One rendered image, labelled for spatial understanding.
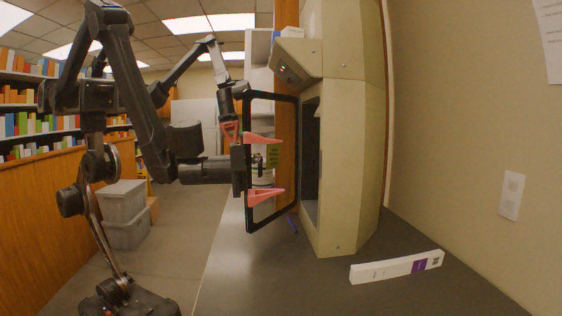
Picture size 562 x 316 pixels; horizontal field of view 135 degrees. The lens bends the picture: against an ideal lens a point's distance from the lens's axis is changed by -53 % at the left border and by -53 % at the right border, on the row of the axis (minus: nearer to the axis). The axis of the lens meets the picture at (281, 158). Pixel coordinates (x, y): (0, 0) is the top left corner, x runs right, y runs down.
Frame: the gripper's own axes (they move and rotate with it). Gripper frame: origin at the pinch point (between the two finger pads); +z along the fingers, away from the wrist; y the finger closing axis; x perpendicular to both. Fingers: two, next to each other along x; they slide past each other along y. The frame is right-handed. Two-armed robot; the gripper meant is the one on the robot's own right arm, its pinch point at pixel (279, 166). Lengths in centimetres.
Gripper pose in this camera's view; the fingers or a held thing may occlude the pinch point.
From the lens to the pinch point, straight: 48.9
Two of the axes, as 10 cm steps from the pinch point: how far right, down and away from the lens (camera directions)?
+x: -0.9, -1.3, 9.9
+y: -0.4, -9.9, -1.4
